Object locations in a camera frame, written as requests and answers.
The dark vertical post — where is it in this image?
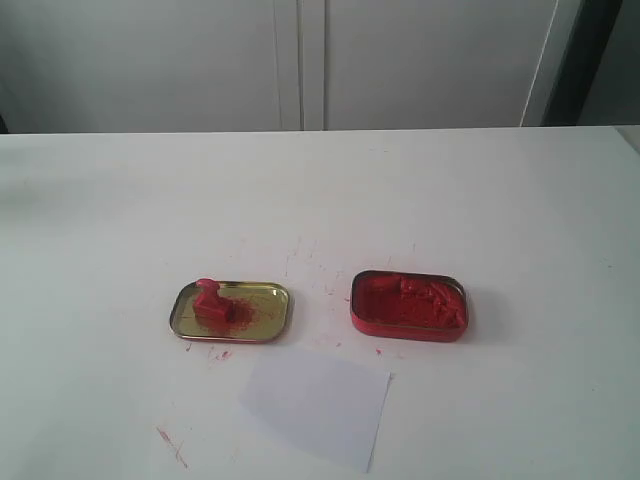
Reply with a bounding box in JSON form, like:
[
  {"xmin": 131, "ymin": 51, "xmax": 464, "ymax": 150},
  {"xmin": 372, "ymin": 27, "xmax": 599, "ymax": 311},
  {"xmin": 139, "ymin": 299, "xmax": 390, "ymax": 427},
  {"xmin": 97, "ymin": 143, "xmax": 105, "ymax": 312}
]
[{"xmin": 541, "ymin": 0, "xmax": 623, "ymax": 127}]

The white cabinet with doors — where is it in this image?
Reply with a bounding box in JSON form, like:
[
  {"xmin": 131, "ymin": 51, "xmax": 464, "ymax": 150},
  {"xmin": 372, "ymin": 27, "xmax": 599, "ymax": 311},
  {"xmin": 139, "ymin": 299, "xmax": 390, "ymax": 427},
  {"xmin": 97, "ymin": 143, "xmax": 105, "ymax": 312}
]
[{"xmin": 1, "ymin": 1, "xmax": 580, "ymax": 133}]

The red ink paste tin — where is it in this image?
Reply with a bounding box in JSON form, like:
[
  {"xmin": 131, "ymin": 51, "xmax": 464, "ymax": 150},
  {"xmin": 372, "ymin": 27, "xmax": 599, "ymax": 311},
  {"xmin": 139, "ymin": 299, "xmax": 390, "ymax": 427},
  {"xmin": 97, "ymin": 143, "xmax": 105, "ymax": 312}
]
[{"xmin": 350, "ymin": 270, "xmax": 469, "ymax": 343}]

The white paper sheet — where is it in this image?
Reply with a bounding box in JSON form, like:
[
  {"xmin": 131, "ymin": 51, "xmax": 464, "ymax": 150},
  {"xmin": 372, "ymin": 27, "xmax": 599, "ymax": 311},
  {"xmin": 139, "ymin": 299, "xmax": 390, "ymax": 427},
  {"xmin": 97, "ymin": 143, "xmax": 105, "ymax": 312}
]
[{"xmin": 239, "ymin": 347, "xmax": 391, "ymax": 473}]

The gold metal tin lid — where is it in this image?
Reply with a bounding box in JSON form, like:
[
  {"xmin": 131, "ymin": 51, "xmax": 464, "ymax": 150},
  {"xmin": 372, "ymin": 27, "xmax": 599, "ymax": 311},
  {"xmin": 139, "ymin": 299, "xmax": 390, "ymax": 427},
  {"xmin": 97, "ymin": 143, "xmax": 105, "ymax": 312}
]
[{"xmin": 169, "ymin": 280, "xmax": 292, "ymax": 344}]

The red plastic stamp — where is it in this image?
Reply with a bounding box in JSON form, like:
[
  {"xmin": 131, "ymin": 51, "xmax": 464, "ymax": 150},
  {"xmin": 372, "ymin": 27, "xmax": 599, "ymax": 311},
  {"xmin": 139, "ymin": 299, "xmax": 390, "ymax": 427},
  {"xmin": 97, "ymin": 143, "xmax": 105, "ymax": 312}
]
[{"xmin": 193, "ymin": 278, "xmax": 234, "ymax": 327}]

